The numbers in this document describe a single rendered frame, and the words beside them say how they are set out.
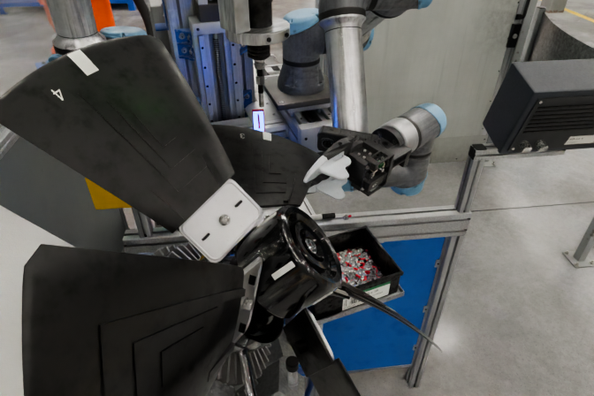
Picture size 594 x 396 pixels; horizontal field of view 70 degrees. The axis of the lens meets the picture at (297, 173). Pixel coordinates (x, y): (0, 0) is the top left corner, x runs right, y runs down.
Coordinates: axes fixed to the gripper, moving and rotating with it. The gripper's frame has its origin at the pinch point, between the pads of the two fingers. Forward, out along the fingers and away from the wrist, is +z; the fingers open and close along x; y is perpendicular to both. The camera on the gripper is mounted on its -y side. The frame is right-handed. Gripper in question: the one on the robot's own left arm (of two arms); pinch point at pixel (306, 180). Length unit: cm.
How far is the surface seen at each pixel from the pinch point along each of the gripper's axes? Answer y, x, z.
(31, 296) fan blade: 19, -27, 41
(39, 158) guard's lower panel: -96, 44, 22
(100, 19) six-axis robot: -356, 103, -101
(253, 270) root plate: 14.1, -9.1, 22.8
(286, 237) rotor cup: 13.6, -10.2, 17.6
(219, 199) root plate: 3.6, -10.0, 19.6
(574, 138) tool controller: 23, 7, -66
